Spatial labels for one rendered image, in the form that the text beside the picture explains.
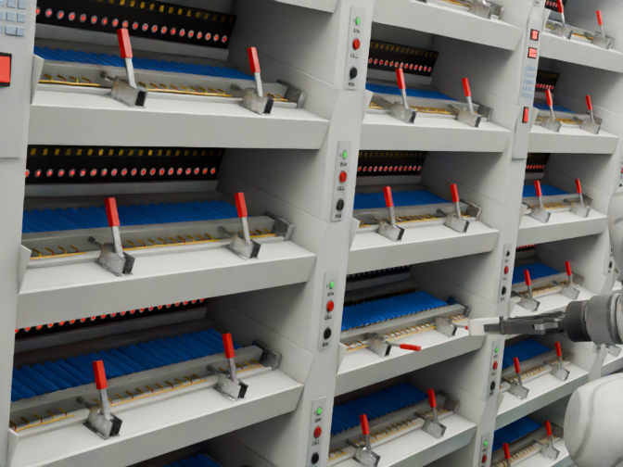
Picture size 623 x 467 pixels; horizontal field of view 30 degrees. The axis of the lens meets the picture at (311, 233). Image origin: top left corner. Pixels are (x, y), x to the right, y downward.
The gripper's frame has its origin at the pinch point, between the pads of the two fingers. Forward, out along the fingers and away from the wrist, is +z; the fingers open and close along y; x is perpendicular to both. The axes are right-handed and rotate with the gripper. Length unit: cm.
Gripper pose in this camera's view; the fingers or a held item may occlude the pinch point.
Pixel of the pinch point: (488, 326)
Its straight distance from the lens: 222.9
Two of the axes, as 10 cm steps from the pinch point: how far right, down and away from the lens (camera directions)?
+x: -1.1, -9.9, 0.0
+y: 5.3, -0.5, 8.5
